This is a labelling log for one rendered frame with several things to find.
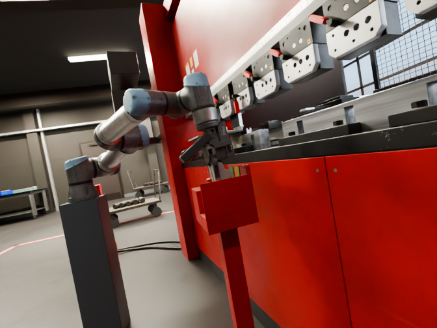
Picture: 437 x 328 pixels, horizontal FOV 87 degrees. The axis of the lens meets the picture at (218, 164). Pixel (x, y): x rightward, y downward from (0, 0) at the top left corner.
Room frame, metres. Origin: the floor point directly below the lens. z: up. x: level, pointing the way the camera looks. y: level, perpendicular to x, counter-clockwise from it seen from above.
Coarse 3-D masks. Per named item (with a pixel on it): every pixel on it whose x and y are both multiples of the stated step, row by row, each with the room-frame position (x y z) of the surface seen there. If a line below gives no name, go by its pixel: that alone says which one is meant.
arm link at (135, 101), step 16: (128, 96) 0.65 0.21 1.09; (144, 96) 0.65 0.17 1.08; (160, 96) 0.69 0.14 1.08; (128, 112) 0.67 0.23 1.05; (144, 112) 0.67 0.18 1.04; (160, 112) 0.70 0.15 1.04; (96, 128) 0.88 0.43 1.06; (112, 128) 0.81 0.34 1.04; (128, 128) 0.78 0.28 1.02; (112, 144) 0.91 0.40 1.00
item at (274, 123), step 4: (272, 120) 1.41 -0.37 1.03; (276, 120) 1.42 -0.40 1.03; (260, 124) 1.47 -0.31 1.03; (264, 124) 1.41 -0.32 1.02; (268, 124) 1.38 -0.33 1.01; (272, 124) 1.39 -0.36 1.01; (276, 124) 1.40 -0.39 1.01; (280, 124) 1.41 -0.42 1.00; (256, 128) 1.39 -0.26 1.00; (260, 128) 1.40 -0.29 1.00; (264, 128) 1.41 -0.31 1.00; (268, 128) 1.38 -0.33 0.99; (272, 128) 1.39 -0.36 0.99
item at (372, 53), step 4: (372, 52) 1.32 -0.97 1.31; (372, 56) 1.32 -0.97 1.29; (376, 56) 1.32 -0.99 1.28; (372, 60) 1.33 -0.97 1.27; (376, 60) 1.32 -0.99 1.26; (372, 64) 1.33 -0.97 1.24; (376, 64) 1.32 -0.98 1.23; (372, 68) 1.33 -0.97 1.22; (376, 68) 1.32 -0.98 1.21; (376, 72) 1.32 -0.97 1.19; (376, 76) 1.32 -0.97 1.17; (376, 80) 1.32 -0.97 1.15; (376, 84) 1.33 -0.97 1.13; (376, 88) 1.33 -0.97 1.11
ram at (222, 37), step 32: (192, 0) 1.54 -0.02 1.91; (224, 0) 1.18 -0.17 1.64; (256, 0) 0.96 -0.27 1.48; (288, 0) 0.80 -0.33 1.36; (320, 0) 0.69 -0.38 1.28; (192, 32) 1.63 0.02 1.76; (224, 32) 1.23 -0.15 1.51; (256, 32) 0.99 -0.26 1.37; (288, 32) 0.83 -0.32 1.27; (224, 64) 1.29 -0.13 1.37
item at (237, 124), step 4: (232, 116) 1.36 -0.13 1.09; (236, 116) 1.32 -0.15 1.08; (240, 116) 1.30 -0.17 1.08; (232, 120) 1.37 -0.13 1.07; (236, 120) 1.33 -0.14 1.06; (240, 120) 1.30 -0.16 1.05; (232, 124) 1.38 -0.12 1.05; (236, 124) 1.33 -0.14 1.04; (240, 124) 1.30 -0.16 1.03; (232, 128) 1.39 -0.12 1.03; (236, 128) 1.36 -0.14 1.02; (240, 128) 1.32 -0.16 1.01
